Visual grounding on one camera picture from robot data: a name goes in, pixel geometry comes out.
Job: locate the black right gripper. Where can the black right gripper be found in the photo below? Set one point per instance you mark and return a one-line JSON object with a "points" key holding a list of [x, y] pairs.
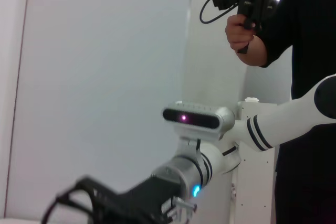
{"points": [[136, 203]]}

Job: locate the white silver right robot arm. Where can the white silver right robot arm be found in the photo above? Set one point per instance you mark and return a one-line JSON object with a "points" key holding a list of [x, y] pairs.
{"points": [[283, 119]]}

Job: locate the person's bare forearm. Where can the person's bare forearm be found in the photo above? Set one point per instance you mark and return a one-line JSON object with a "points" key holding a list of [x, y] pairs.
{"points": [[254, 53]]}

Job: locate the person's bare hand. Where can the person's bare hand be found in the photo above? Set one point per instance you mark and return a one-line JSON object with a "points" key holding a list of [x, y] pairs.
{"points": [[237, 35]]}

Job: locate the right gripper silver plug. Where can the right gripper silver plug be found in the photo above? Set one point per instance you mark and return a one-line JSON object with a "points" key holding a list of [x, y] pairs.
{"points": [[183, 203]]}

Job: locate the person in black shirt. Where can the person in black shirt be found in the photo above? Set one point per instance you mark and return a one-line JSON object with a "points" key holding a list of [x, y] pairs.
{"points": [[309, 37]]}

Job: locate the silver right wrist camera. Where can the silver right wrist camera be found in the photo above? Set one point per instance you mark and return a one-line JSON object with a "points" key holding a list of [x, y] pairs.
{"points": [[223, 121]]}

